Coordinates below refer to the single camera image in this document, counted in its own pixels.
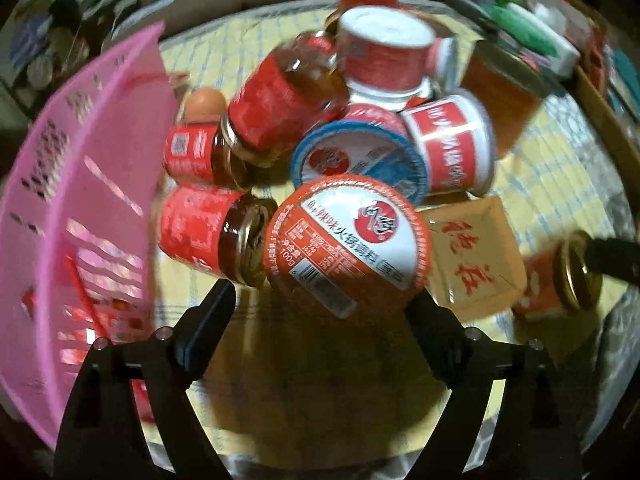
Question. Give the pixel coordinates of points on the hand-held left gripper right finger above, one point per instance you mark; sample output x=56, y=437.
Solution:
x=430, y=332

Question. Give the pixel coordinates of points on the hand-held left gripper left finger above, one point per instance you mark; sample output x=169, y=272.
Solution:
x=196, y=347

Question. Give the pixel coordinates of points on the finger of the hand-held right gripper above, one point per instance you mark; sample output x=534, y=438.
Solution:
x=612, y=260

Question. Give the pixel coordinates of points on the orange rim sauce cup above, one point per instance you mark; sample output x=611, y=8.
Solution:
x=345, y=240

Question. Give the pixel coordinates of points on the red label white sauce cup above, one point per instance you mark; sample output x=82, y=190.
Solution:
x=450, y=145
x=382, y=50

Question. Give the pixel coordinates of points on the blue rim sauce cup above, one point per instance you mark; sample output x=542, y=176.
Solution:
x=350, y=155

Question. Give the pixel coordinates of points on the pink plastic basket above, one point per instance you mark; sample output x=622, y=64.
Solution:
x=75, y=185

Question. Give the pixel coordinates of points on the yellow checked tablecloth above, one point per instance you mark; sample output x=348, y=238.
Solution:
x=550, y=185

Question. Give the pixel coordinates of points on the thin red stick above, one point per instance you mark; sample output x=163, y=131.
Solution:
x=85, y=300

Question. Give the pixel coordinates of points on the wooden side table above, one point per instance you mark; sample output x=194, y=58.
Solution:
x=602, y=110

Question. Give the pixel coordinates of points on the amber square container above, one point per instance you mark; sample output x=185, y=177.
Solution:
x=500, y=100

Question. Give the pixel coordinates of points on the brown egg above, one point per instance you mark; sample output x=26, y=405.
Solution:
x=202, y=105

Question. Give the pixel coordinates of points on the green and white pack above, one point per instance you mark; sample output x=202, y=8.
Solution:
x=530, y=30

